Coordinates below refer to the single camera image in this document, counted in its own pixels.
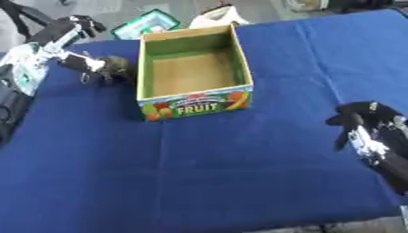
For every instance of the cardboard box with green inside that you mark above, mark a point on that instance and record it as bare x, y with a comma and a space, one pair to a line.
194, 72

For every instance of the white bag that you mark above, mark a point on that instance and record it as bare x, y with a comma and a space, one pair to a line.
218, 17

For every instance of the green and white box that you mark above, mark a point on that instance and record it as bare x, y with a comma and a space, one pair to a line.
146, 25

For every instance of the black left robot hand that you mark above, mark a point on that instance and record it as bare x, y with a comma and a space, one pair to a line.
56, 30

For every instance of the black tripod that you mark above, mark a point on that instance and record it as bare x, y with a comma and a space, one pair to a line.
24, 15

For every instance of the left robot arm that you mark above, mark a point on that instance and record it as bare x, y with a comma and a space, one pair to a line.
21, 69

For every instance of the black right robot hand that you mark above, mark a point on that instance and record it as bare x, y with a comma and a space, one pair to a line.
355, 116

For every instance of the dark green soft toy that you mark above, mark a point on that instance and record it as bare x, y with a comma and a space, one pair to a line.
116, 67

